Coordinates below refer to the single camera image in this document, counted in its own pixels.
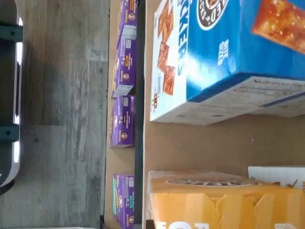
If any teal metal bracket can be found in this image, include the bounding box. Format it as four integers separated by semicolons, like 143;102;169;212
0;125;21;144
0;22;24;43

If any purple Annie's pasta box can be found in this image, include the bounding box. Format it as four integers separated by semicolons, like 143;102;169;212
109;95;136;149
116;0;139;48
111;46;138;99

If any wooden shelf board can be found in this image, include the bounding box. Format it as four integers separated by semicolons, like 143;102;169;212
143;0;305;229
104;0;136;229

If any blue sea salt crackers box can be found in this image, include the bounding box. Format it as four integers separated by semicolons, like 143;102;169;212
149;0;305;126

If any purple box teal print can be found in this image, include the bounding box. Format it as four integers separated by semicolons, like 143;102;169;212
112;173;136;229

